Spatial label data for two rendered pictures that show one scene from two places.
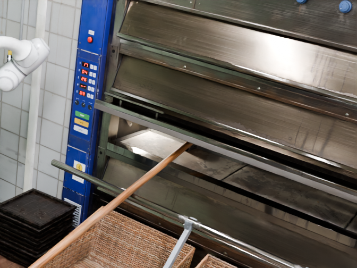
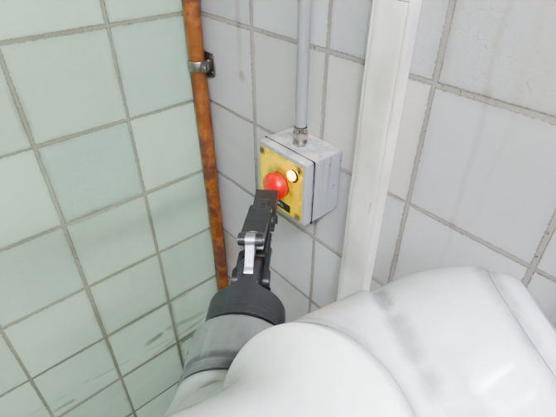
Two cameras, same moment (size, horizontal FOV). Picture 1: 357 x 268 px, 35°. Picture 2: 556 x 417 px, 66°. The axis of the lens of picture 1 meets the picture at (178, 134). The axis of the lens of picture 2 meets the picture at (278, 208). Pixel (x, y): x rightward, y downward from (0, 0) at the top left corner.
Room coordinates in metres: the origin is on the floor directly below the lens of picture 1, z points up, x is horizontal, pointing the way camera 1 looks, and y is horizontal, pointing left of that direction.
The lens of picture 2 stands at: (2.36, 0.73, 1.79)
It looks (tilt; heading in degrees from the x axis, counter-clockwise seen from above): 36 degrees down; 21
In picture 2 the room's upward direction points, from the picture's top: straight up
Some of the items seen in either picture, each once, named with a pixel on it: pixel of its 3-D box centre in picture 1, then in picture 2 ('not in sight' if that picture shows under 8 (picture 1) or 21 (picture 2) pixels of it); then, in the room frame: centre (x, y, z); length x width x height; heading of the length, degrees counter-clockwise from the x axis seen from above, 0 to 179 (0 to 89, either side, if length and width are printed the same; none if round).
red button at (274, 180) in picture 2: not in sight; (277, 184); (2.84, 0.90, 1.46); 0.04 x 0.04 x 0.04; 62
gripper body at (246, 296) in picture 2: not in sight; (248, 302); (2.63, 0.85, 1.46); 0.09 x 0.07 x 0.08; 16
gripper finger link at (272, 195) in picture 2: not in sight; (265, 207); (2.78, 0.90, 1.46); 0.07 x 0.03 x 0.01; 16
